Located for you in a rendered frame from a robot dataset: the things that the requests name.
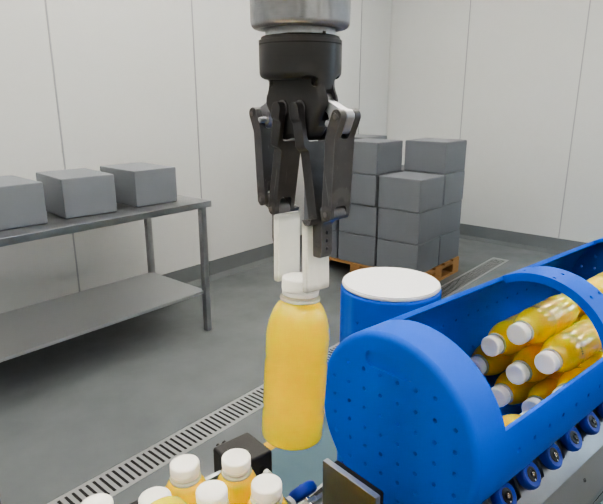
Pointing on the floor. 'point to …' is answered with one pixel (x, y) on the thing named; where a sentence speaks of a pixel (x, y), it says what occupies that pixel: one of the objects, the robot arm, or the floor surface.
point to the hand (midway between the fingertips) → (300, 252)
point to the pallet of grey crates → (403, 206)
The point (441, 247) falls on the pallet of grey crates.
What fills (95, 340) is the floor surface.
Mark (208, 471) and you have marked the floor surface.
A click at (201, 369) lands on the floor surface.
